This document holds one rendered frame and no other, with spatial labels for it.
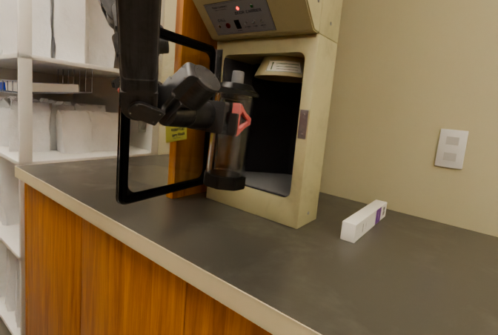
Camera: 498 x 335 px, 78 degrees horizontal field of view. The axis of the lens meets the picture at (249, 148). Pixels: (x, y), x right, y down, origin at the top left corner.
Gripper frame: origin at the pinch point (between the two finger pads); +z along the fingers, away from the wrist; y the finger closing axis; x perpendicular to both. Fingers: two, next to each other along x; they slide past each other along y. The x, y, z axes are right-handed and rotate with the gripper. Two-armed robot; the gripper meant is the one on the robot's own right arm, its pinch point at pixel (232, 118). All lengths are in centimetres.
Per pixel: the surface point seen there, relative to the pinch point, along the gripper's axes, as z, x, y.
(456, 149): 53, 0, -43
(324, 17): 11.7, -26.1, -14.0
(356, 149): 55, 5, -14
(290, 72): 14.3, -13.9, -5.8
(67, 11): 12, -39, 115
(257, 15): 4.1, -24.9, -0.3
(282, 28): 6.9, -22.5, -6.0
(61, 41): 12, -25, 118
